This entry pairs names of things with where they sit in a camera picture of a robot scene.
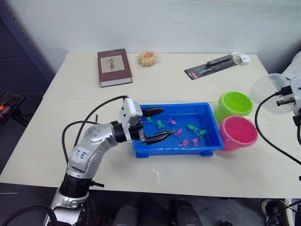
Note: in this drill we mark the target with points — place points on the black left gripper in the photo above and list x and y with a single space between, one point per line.
137 132

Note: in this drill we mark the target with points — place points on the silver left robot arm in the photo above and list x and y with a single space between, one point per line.
94 141

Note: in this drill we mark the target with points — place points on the green toy fish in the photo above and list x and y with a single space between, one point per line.
201 133
149 120
192 127
160 123

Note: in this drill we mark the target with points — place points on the pink toy fish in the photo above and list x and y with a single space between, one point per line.
184 143
172 121
178 133
195 142

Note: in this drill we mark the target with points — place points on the blue plastic tub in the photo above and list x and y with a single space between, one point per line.
178 150

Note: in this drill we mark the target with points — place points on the green plastic bucket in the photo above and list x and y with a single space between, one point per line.
222 110

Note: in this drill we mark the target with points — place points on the pink plastic bucket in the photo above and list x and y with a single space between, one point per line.
235 143

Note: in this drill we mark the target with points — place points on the white rounded object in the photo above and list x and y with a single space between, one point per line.
295 66

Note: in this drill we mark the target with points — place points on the small white box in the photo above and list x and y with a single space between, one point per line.
244 59

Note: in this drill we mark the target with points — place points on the bagged orange snack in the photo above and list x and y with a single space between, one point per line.
147 58

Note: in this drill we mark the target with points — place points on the white tape roll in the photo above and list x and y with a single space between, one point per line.
235 54

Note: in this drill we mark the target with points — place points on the brown hardcover book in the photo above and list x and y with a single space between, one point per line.
114 67

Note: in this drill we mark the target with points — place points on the black carded tool package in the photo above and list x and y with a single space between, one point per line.
207 69

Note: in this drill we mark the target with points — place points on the dark rounded shape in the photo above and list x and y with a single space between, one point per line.
130 215
185 214

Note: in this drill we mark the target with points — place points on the black sneaker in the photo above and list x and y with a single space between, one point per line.
272 210

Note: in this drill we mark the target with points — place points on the black tool case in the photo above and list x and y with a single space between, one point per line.
10 103

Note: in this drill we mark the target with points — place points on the dark blue perforated rack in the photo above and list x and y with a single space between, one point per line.
21 54

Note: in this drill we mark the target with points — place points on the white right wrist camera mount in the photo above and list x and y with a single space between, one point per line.
296 94

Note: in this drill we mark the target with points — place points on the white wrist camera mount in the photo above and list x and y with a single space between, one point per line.
296 94
129 110

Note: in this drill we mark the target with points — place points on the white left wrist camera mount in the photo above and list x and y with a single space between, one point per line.
129 110

